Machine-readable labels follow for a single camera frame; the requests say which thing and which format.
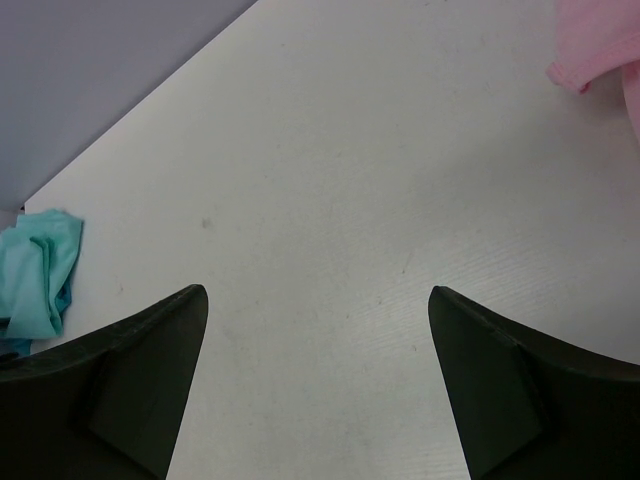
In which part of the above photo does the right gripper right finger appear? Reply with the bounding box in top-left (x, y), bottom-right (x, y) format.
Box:
top-left (428, 286), bottom-right (639, 479)

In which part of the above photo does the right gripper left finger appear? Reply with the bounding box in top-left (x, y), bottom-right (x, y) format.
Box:
top-left (1, 285), bottom-right (208, 479)

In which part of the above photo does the mint green t shirt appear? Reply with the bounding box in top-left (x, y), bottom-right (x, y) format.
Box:
top-left (0, 208), bottom-right (85, 340)

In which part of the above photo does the folded teal t shirt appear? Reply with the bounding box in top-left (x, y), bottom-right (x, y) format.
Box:
top-left (1, 283), bottom-right (72, 356)

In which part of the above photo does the pink t shirt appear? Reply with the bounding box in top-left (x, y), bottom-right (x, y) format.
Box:
top-left (546, 0), bottom-right (639, 132)

